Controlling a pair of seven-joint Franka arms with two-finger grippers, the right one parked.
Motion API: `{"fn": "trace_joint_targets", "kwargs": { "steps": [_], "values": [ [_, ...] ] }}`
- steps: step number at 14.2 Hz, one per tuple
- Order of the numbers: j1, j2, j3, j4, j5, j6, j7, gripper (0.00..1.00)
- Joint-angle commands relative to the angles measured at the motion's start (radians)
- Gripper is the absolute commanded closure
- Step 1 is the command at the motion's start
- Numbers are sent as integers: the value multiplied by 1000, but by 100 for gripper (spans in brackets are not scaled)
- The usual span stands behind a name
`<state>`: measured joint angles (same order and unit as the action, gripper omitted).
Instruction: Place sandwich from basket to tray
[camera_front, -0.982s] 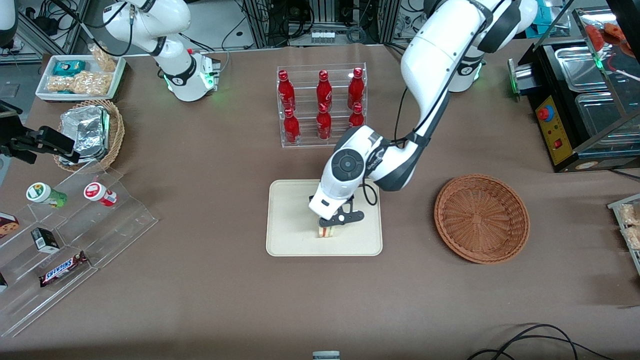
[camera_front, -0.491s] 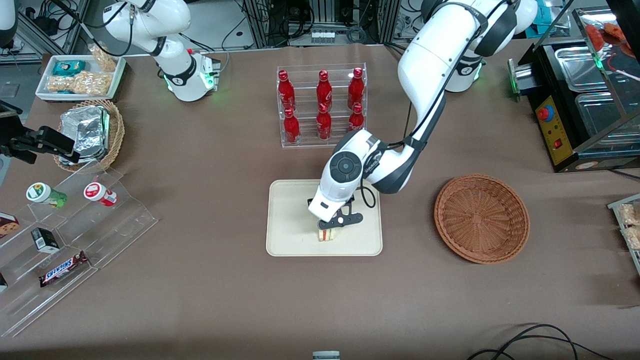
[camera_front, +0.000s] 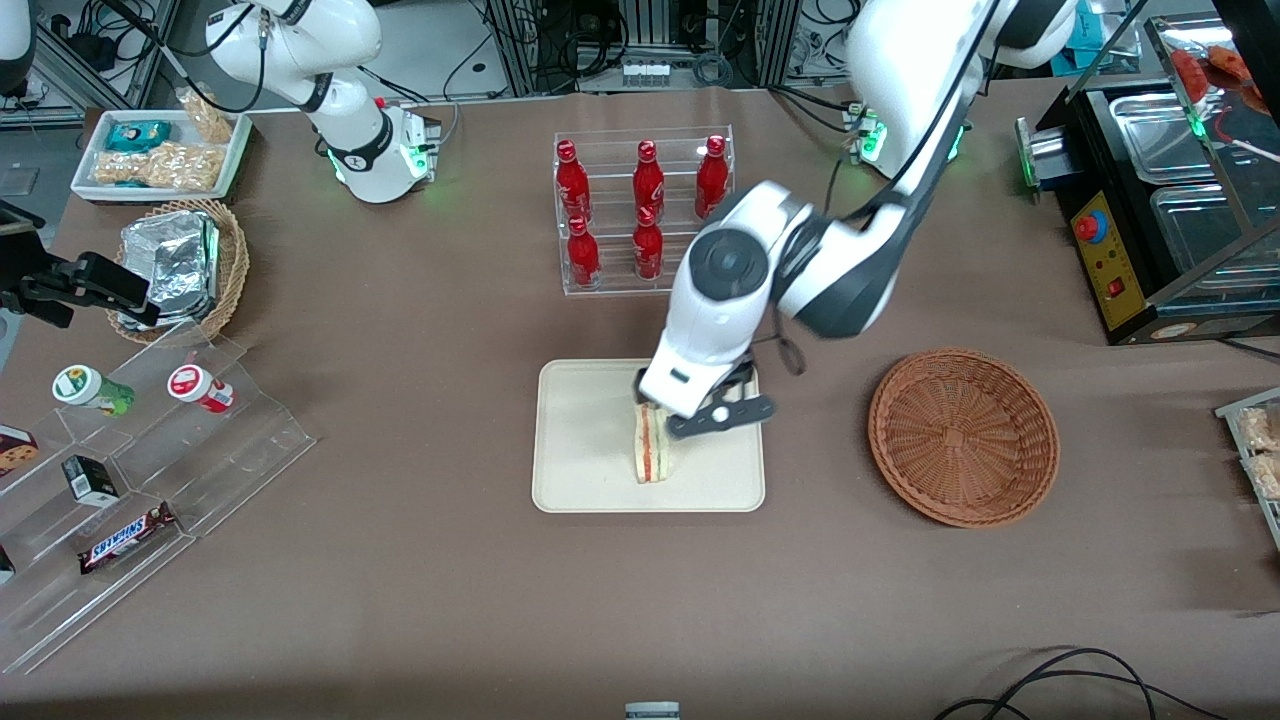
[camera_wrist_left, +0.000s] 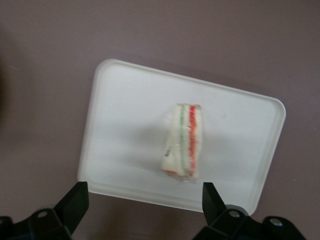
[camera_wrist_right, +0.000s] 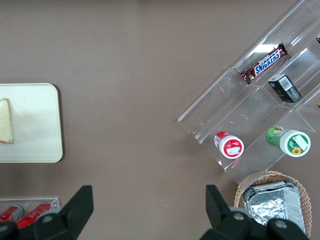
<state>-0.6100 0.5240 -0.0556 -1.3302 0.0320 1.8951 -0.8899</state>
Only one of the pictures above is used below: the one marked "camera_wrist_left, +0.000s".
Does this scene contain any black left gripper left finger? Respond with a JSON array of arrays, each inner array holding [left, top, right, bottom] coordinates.
[[0, 181, 91, 240]]

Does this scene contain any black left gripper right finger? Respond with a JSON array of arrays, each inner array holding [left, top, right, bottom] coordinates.
[[193, 182, 305, 240]]

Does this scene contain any triangle sandwich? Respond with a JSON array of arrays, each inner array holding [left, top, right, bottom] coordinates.
[[159, 102, 204, 185]]

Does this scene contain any white rectangular tray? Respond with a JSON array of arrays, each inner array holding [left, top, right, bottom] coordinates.
[[76, 58, 287, 216]]

